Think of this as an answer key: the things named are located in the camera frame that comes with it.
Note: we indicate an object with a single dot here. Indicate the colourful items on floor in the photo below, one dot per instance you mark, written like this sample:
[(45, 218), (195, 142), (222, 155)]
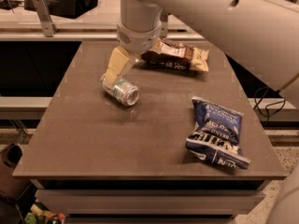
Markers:
[(39, 214)]

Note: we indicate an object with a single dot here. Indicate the silver green 7up can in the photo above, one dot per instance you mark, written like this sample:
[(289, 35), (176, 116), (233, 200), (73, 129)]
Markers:
[(123, 91)]

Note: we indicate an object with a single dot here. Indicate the brown bin with hole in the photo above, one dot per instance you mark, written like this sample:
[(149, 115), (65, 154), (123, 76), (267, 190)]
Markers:
[(12, 189)]

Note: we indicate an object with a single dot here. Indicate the left metal bracket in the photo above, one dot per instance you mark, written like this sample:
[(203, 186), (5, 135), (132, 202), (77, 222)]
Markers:
[(48, 27)]

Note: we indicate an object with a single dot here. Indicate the brown yellow snack bag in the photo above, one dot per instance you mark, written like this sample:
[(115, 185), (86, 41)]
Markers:
[(176, 55)]

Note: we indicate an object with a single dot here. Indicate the blue chip bag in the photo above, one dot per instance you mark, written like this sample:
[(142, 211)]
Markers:
[(216, 135)]

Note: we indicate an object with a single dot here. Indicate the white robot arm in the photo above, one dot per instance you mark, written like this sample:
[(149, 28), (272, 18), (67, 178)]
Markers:
[(259, 34)]

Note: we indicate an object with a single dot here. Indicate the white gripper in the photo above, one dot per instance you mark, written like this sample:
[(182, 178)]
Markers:
[(139, 38)]

